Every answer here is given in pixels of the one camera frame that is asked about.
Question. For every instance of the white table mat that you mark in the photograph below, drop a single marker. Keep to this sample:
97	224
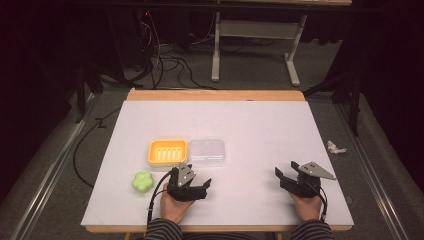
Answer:
246	133

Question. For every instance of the clear plastic container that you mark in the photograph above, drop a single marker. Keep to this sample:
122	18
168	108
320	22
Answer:
206	152

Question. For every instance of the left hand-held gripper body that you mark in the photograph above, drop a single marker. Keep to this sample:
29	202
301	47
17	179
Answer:
180	191

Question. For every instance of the white metal desk frame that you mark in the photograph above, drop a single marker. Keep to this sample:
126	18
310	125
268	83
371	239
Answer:
256	29

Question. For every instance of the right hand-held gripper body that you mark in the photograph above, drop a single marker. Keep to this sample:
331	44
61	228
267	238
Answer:
305	186

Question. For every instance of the person's left hand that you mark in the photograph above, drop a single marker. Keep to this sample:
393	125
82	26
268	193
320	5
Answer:
173	208

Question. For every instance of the green flower-shaped soap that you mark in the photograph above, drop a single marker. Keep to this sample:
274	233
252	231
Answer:
143	182

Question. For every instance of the crumpled white paper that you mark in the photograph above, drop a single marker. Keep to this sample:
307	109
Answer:
335	148

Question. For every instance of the person's right hand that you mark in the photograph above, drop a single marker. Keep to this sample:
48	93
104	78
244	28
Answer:
308	208

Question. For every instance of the black metal stand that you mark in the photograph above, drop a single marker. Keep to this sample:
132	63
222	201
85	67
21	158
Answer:
353	100
83	90

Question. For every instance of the yellow soap dish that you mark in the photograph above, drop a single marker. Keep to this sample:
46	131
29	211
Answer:
167	152

